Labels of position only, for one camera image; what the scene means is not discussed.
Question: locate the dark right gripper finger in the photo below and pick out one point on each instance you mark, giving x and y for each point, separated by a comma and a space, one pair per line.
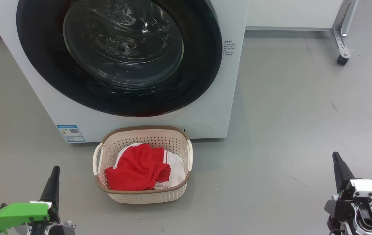
341, 171

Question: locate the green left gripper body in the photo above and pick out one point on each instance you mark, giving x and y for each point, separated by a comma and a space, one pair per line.
19, 212

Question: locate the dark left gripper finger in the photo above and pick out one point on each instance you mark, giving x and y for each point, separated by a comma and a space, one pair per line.
53, 189

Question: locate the red garment with white trim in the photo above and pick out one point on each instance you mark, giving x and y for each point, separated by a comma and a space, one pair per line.
133, 169

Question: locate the black round washing machine door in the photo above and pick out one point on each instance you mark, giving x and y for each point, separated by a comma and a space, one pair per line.
124, 49

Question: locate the cream perforated laundry basket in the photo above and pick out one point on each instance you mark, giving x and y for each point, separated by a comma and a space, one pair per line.
140, 138

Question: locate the white washing machine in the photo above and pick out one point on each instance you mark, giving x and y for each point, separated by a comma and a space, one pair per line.
205, 114

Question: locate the blue energy label sticker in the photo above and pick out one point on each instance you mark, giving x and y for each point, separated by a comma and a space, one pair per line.
70, 133

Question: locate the black caster wheel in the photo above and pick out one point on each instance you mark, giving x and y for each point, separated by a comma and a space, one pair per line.
343, 60

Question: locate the metal cart leg with caster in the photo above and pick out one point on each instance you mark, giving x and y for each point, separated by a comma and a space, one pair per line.
342, 29

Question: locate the white partition panel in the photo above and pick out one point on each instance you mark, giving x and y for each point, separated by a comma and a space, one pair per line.
290, 14

